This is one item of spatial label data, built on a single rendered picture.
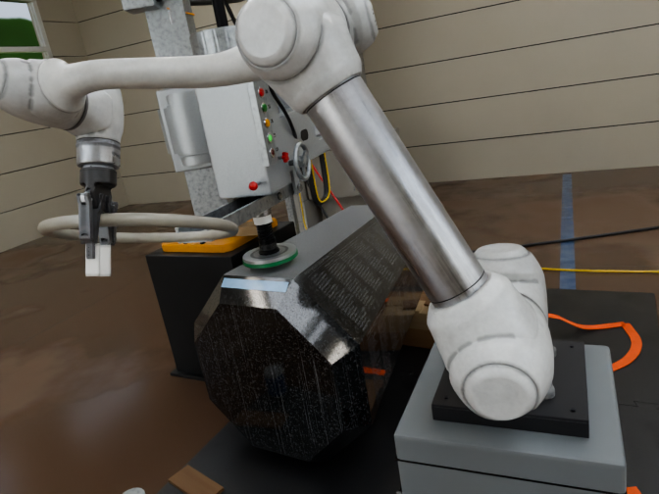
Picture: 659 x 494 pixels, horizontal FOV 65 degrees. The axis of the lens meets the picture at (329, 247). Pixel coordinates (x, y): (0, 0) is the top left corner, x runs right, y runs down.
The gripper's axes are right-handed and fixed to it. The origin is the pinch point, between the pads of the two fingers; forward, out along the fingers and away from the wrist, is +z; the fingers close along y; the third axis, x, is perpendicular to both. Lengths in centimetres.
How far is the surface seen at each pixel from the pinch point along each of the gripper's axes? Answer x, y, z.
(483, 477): -78, -8, 43
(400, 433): -64, -4, 36
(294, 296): -31, 76, 10
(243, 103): -18, 61, -55
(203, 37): -7, 52, -75
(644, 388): -174, 129, 55
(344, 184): -36, 382, -88
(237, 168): -13, 71, -36
